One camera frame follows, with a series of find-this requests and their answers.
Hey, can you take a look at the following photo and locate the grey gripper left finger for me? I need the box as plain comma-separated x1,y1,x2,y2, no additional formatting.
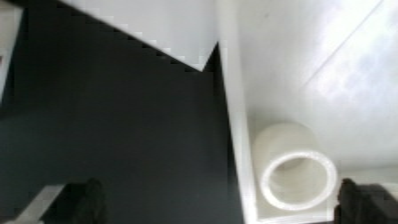
5,179,106,224

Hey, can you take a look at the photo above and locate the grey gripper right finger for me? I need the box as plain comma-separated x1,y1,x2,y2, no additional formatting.
333,178,398,224

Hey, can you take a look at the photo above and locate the white square tabletop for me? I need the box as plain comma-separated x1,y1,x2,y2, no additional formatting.
216,0,398,224

